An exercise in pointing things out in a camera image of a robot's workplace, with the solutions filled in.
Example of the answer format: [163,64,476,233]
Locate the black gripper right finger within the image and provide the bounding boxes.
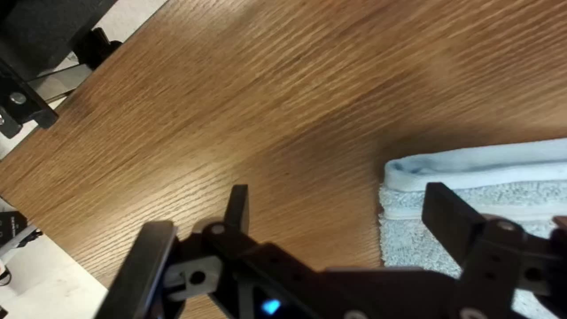
[421,183,524,319]

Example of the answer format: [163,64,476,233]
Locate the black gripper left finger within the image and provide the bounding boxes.
[95,183,267,319]

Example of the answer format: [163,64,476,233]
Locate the light blue towel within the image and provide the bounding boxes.
[377,137,567,319]

